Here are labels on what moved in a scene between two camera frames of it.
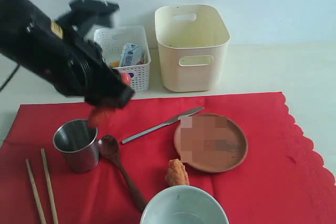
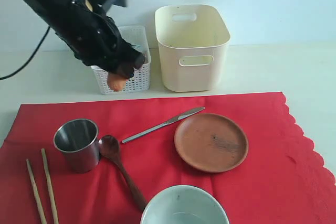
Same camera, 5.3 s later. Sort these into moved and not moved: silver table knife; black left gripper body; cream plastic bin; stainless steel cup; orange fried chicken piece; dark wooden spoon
Moved: orange fried chicken piece; black left gripper body
Not moved: silver table knife; cream plastic bin; stainless steel cup; dark wooden spoon
